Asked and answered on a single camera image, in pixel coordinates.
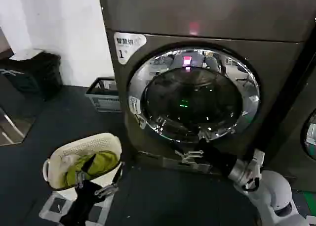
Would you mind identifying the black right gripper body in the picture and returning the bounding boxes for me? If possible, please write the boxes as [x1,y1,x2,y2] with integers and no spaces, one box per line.
[200,139,238,178]

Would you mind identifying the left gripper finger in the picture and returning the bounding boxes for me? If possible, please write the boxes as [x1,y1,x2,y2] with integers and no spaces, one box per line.
[95,161,123,196]
[74,153,97,188]

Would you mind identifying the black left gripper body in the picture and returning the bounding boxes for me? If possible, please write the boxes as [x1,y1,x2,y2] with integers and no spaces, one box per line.
[60,180,100,226]

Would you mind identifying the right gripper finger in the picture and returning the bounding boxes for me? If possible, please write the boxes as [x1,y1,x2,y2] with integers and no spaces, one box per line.
[197,136,211,150]
[174,148,204,166]

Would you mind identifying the olive green garment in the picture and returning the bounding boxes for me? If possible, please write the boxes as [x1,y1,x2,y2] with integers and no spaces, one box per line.
[64,150,119,187]

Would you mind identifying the white garment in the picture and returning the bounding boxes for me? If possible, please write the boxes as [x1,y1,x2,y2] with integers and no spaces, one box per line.
[58,154,81,172]

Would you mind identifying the cream perforated laundry basket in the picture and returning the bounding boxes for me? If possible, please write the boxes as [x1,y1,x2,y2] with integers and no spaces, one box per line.
[42,133,123,189]

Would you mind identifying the round glass dryer door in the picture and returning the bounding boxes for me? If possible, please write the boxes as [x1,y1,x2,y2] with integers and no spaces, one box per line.
[299,112,316,160]
[127,46,261,144]

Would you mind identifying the grey dryer without label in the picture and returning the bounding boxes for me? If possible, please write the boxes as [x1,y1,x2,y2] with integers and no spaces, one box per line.
[265,45,316,193]

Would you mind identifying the grey plastic crate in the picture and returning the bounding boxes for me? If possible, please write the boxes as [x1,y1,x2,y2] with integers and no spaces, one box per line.
[85,76,123,113]

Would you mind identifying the black waste bin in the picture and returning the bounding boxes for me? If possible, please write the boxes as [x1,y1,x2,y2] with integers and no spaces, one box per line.
[0,51,63,102]

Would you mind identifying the grey dryer with number label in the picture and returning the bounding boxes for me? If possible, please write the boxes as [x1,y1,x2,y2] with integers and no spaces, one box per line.
[97,0,316,178]

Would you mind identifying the white sheet on bin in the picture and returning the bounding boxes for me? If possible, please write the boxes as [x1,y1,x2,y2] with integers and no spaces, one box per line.
[9,48,49,61]

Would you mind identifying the grey square floor frame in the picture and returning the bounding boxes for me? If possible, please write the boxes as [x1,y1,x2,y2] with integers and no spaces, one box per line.
[39,193,111,220]

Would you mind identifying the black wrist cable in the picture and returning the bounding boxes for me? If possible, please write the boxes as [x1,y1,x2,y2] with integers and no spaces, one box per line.
[241,161,263,193]

